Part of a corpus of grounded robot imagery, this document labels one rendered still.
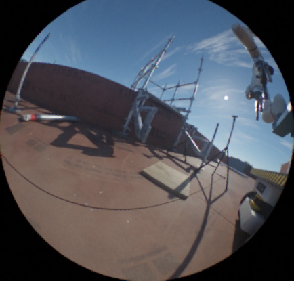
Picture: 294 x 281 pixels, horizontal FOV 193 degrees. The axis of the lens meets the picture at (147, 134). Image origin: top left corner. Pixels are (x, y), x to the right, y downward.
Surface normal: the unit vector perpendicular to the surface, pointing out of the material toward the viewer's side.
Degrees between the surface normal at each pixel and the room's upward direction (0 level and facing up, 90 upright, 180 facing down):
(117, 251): 0
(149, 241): 0
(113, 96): 90
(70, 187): 0
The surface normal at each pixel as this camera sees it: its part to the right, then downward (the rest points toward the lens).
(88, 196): 0.39, -0.92
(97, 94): 0.40, 0.26
